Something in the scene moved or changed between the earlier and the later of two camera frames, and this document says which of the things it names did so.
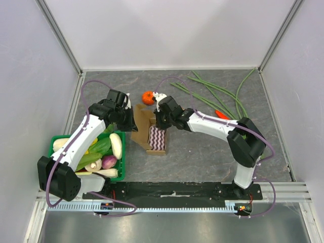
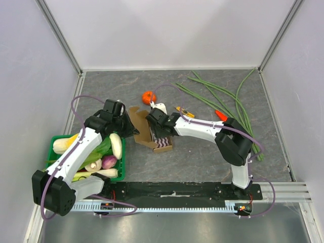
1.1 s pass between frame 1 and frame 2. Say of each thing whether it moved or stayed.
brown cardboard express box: moved
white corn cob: stayed
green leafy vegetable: stayed
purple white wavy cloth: moved
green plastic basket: stayed
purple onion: stayed
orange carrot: stayed
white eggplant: stayed
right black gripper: moved
